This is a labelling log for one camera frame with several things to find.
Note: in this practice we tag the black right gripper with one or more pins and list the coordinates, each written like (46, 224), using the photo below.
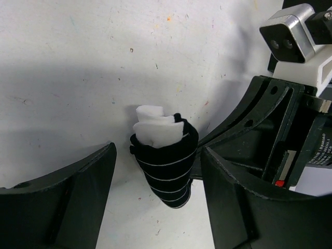
(274, 132)

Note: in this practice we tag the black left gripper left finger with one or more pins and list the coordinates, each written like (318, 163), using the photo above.
(63, 209)

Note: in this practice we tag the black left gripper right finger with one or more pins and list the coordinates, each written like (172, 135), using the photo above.
(247, 212)

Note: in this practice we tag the black pinstriped sock white toe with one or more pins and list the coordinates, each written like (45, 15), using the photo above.
(165, 149)

